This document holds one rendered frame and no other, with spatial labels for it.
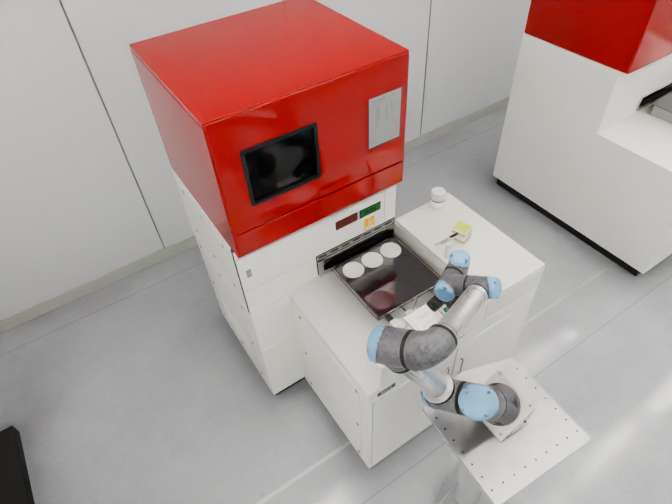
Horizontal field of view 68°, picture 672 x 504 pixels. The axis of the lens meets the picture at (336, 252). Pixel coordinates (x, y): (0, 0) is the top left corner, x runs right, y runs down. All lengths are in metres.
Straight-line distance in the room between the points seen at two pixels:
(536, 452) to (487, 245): 0.90
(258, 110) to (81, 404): 2.23
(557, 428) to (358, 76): 1.45
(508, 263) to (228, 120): 1.35
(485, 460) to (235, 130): 1.41
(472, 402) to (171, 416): 1.85
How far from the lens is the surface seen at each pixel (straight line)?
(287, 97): 1.70
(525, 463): 2.00
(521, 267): 2.32
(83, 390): 3.41
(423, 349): 1.43
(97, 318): 3.71
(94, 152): 3.31
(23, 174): 3.32
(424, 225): 2.43
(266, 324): 2.41
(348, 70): 1.82
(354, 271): 2.30
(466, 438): 1.99
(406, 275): 2.28
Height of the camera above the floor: 2.61
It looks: 46 degrees down
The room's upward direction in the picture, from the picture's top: 4 degrees counter-clockwise
